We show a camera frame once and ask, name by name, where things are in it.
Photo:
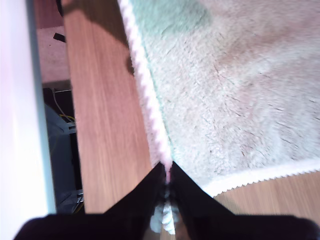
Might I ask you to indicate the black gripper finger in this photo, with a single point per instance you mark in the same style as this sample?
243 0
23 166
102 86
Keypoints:
135 212
200 215

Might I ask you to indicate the fluffy white green tea towel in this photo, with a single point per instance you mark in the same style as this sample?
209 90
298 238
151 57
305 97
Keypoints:
225 100

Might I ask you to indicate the grey box under table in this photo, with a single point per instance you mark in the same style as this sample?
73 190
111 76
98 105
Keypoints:
60 155

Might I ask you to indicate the white board with black print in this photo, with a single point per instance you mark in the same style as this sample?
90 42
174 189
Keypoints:
15 100

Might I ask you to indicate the small black floor object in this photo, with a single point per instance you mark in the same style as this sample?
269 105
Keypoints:
59 37

